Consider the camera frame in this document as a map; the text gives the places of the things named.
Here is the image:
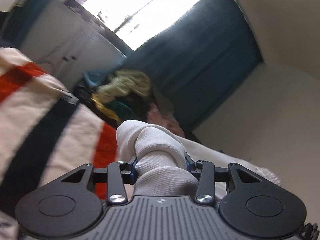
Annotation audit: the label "pink garment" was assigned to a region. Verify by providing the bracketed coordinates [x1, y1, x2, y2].
[147, 103, 185, 138]

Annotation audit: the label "white sweatpants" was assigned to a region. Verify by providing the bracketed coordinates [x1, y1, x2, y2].
[116, 120, 281, 197]

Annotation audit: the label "olive green garment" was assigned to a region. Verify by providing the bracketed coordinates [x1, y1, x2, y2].
[151, 83, 174, 115]

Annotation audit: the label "window with dark frame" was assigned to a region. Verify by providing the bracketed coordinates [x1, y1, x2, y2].
[65, 0, 200, 54]

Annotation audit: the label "teal curtain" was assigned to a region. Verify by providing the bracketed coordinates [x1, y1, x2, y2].
[123, 0, 262, 130]
[1, 0, 52, 48]

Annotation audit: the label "right teal curtain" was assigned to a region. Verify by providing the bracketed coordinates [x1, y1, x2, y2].
[123, 0, 262, 130]

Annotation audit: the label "left teal curtain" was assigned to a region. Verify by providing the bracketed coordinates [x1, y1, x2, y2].
[1, 0, 52, 48]

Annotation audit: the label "striped bed blanket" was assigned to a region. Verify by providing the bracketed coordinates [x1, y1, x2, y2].
[1, 48, 117, 239]

